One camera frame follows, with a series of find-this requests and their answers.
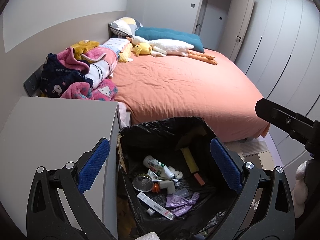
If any bed with orange sheet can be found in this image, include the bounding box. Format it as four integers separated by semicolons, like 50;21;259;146
110;49;269;143

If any white squeeze tube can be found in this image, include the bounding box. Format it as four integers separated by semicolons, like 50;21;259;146
137;192;175;220

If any mustard yellow garment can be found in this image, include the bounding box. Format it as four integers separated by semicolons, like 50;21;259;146
69;40;100;60

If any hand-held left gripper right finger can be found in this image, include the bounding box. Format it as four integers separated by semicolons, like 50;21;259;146
204;137;296;240

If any pink printed fleece blanket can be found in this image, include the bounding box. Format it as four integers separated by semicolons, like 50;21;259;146
57;47;119;102

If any bin with black bag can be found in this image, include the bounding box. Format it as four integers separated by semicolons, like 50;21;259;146
117;116;240;240

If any yellow duck plush toy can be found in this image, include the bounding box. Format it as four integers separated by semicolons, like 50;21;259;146
132;43;152;57

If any black wall socket panel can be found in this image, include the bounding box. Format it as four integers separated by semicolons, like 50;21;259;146
23;66;44;97

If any white goose plush toy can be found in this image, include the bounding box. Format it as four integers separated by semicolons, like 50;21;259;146
126;35;218;66

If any teal long cushion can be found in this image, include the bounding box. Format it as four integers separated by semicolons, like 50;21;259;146
135;27;205;53

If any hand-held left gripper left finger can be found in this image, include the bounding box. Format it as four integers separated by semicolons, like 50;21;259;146
26;137;118;240

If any purple plastic bag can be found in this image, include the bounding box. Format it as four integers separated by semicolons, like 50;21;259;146
166;192;200;218

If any pale grey wardrobe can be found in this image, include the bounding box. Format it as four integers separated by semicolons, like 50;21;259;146
236;0;320;167

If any person's right hand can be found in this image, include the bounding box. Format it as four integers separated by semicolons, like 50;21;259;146
291;160;312;218

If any gold aluminium foil bowl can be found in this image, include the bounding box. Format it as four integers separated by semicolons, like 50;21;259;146
132;174;153;193

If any white dotted pillow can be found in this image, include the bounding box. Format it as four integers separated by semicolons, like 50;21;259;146
100;38;130;55

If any orange rectangular packet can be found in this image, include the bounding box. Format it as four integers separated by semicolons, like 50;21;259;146
193;172;206;187

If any grey room door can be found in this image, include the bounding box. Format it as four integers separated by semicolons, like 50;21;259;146
229;0;255;63

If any checked patchwork pillow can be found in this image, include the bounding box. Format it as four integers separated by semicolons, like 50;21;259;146
108;17;144;38

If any beige foam puzzle mat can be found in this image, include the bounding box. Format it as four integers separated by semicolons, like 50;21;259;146
239;140;277;172

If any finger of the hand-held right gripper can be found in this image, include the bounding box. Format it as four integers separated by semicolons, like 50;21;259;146
255;97;315;145

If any white plastic bottle green label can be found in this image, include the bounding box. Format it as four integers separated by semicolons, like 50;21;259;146
143;155;175;180

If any yellow dotted small pillow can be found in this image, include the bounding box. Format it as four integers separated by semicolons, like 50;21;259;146
117;42;134;63

